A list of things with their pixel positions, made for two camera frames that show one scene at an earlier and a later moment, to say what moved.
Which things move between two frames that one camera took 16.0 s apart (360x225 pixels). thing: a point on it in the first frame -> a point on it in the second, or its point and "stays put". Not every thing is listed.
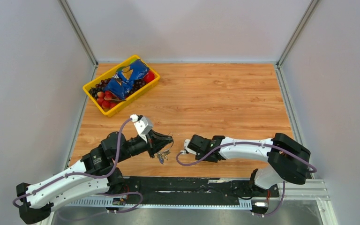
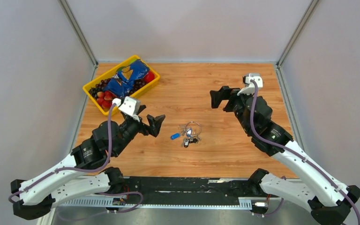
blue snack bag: x=122 y=82 stays put
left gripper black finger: x=158 y=140 -> x=155 y=124
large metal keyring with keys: x=164 y=154 -> x=192 y=130
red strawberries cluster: x=107 y=99 stays put
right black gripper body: x=208 y=160 -> x=236 y=102
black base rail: x=195 y=187 stays put
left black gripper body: x=150 y=150 -> x=137 y=126
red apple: x=149 y=77 stays put
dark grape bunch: x=100 y=86 stays put
